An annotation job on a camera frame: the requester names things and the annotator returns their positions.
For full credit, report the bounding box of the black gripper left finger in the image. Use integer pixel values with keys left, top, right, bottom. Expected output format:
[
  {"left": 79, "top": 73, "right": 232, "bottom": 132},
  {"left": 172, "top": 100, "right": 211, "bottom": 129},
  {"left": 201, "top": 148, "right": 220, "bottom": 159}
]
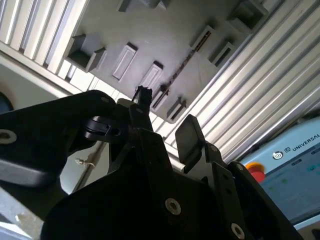
[{"left": 0, "top": 85, "right": 185, "bottom": 216}]

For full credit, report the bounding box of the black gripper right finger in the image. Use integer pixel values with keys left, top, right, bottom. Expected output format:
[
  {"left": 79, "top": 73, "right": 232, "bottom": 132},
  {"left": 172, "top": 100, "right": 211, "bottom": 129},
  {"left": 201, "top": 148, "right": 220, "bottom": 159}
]
[{"left": 174, "top": 114, "right": 311, "bottom": 240}]

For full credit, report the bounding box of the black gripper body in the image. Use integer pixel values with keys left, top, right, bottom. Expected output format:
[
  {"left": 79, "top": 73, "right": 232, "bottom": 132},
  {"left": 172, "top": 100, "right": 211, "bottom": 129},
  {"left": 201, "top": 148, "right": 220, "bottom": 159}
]
[{"left": 41, "top": 139, "right": 236, "bottom": 240}]

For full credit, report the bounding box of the RAM stick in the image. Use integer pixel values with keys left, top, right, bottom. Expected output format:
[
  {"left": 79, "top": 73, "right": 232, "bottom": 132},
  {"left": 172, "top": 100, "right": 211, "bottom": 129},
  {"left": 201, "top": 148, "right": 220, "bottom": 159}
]
[{"left": 151, "top": 26, "right": 215, "bottom": 108}]

